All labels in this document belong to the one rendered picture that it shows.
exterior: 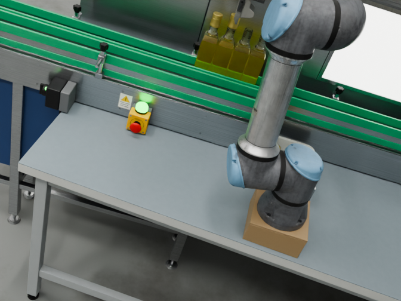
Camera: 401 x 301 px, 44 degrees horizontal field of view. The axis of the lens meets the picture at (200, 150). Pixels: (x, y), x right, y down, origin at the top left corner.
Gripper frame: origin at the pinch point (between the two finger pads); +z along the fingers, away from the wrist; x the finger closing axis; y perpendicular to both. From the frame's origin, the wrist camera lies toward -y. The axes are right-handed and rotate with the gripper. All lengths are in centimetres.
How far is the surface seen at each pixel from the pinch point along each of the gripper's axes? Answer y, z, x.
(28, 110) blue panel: -63, 53, -13
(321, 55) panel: 35.3, 9.0, 11.5
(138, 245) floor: -10, 117, -8
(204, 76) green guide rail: -4.0, 21.1, -6.6
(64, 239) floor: -42, 117, -16
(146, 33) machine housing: -29.7, 23.1, 14.9
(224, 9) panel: -4.1, 3.2, 11.8
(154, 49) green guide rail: -24.3, 22.0, 3.1
